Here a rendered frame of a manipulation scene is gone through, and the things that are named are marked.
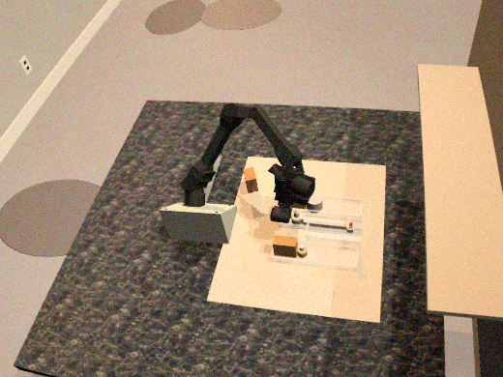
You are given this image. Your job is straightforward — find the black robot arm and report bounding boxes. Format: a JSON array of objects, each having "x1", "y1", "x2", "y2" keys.
[{"x1": 180, "y1": 103, "x2": 316, "y2": 207}]

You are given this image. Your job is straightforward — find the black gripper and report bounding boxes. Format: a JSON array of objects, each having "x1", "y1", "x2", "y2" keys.
[{"x1": 270, "y1": 186, "x2": 292, "y2": 223}]

